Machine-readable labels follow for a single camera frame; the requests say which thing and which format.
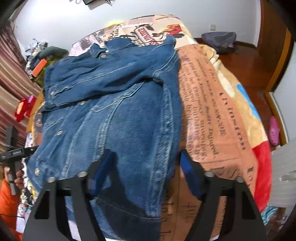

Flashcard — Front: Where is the white sliding wardrobe door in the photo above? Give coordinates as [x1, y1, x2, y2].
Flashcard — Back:
[268, 42, 296, 149]

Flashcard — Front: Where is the red box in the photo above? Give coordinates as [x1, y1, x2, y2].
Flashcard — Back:
[23, 95, 38, 117]

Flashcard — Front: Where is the white cabinet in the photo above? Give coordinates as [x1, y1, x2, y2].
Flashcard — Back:
[269, 143, 296, 210]

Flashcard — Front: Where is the pile of clutter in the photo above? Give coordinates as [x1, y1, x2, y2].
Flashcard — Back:
[24, 39, 49, 70]

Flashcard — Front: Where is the red plush toy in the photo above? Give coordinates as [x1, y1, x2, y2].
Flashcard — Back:
[14, 98, 28, 122]

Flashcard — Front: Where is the orange box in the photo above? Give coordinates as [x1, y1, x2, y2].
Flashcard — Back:
[32, 59, 47, 77]

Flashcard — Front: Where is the green patterned cloth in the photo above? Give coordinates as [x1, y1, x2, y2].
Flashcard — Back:
[35, 61, 50, 87]

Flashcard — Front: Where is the wooden door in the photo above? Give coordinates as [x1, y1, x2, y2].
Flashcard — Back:
[256, 0, 295, 93]

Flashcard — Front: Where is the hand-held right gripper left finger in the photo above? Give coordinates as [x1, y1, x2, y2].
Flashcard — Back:
[23, 148, 119, 241]

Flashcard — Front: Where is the pink slipper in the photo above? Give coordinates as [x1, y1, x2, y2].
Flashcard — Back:
[268, 116, 281, 146]

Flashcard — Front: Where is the grey backpack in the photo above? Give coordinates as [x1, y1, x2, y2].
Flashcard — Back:
[201, 31, 237, 54]

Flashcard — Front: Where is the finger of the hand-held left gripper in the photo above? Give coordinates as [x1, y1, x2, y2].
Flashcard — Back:
[22, 145, 40, 161]

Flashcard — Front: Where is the striped curtain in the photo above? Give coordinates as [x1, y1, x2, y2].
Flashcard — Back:
[0, 20, 43, 152]

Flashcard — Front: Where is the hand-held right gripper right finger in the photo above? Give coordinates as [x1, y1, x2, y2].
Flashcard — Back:
[179, 149, 269, 241]

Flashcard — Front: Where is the person's left forearm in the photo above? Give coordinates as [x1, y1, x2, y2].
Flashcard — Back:
[0, 178, 24, 240]

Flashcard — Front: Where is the printed blanket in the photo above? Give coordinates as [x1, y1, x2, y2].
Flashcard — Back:
[26, 14, 274, 241]

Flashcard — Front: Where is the person's left hand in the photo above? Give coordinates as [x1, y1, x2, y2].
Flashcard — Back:
[4, 167, 25, 189]

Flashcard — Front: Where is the blue denim jacket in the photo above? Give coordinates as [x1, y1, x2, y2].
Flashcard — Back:
[27, 35, 185, 241]

